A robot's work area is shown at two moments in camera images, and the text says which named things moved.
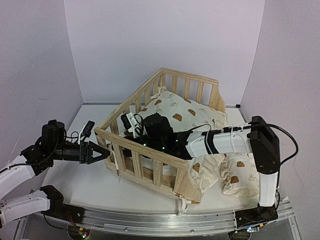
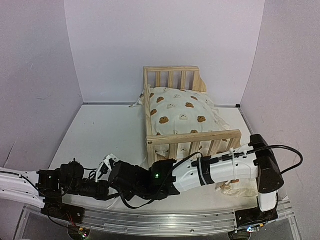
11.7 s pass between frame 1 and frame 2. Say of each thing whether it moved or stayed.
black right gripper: moved
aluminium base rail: stayed
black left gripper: moved
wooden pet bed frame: moved
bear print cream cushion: stayed
